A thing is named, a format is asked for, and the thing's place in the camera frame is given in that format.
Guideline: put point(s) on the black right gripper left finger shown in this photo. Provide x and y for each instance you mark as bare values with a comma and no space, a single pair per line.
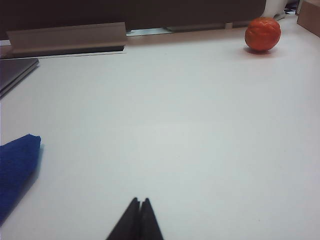
126,225

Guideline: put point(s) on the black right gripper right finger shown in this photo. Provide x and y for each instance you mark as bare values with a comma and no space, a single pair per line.
150,225

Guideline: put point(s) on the blue microfiber rag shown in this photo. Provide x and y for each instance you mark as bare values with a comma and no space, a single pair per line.
15,170

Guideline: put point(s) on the silver closed laptop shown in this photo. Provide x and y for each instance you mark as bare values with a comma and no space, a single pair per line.
12,72

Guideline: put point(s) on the brown desk divider panel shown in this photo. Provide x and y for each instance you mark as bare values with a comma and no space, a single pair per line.
125,12

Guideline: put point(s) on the orange mandarin fruit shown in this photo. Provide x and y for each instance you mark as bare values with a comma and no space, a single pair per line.
262,33

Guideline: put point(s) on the brown cardboard box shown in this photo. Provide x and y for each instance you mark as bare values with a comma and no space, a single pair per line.
310,17

